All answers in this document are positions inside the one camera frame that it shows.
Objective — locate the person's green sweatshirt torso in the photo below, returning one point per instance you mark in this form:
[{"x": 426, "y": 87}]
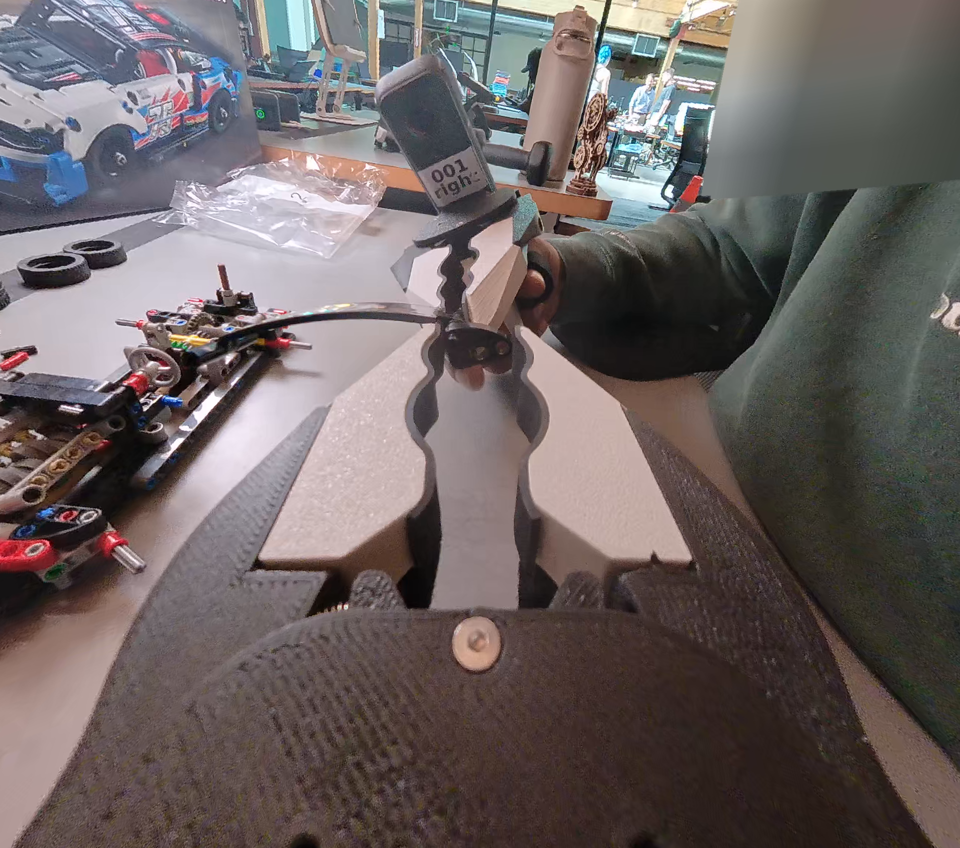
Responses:
[{"x": 862, "y": 413}]

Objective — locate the black box with green light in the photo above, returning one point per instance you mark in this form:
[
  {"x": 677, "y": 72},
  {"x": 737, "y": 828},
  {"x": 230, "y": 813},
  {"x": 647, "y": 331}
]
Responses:
[{"x": 274, "y": 111}]

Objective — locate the orange traffic cone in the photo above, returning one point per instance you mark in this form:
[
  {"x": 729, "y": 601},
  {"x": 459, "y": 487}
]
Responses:
[{"x": 688, "y": 195}]

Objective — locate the black curved lego panel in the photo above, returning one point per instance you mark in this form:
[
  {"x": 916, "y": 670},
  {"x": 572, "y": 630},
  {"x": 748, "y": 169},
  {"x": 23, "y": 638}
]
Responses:
[{"x": 337, "y": 319}]

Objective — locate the person's right forearm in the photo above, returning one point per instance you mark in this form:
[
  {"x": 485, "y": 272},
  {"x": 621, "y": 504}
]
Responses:
[{"x": 660, "y": 278}]

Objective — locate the grey wood-edged table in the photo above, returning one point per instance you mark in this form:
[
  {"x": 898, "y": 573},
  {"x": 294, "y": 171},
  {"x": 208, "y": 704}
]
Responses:
[{"x": 352, "y": 150}]

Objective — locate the beige water bottle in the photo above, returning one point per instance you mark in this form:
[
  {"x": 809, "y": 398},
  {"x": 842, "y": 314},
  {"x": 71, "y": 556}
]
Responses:
[{"x": 559, "y": 98}]

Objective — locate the brown wooden gear model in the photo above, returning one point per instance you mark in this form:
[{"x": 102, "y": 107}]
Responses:
[{"x": 592, "y": 143}]

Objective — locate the red black lego pin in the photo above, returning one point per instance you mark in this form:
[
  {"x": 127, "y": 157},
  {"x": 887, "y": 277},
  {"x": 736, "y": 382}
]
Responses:
[{"x": 15, "y": 358}]

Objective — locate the lego car chassis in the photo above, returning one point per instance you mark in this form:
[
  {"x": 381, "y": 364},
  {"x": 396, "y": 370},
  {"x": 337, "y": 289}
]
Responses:
[{"x": 172, "y": 338}]

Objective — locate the person's right hand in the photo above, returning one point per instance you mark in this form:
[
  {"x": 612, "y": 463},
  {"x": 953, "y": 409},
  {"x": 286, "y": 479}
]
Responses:
[{"x": 541, "y": 319}]

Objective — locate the black dumbbell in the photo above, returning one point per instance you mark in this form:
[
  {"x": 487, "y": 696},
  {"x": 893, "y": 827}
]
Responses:
[{"x": 521, "y": 159}]

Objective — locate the lego set box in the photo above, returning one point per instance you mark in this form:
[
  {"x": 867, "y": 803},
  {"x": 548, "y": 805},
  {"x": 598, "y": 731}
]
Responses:
[{"x": 112, "y": 38}]

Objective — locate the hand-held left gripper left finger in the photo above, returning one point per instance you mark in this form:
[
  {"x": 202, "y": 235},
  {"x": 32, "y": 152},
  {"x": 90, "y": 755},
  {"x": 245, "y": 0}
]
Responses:
[{"x": 352, "y": 480}]

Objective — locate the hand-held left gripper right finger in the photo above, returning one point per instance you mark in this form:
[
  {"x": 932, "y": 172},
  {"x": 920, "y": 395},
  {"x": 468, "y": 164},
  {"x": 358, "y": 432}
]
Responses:
[{"x": 600, "y": 480}]

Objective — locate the black mesh office chair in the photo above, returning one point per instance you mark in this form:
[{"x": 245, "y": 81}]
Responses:
[{"x": 690, "y": 150}]

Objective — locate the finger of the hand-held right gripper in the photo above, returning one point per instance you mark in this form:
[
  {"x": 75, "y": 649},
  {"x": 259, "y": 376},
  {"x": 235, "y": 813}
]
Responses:
[
  {"x": 499, "y": 285},
  {"x": 412, "y": 269}
]

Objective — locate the clear plastic bag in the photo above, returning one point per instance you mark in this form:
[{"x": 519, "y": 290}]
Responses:
[{"x": 277, "y": 203}]

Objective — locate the wooden easel stand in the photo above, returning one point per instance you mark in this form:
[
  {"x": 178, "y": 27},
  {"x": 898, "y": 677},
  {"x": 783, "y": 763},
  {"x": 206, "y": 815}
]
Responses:
[{"x": 330, "y": 0}]

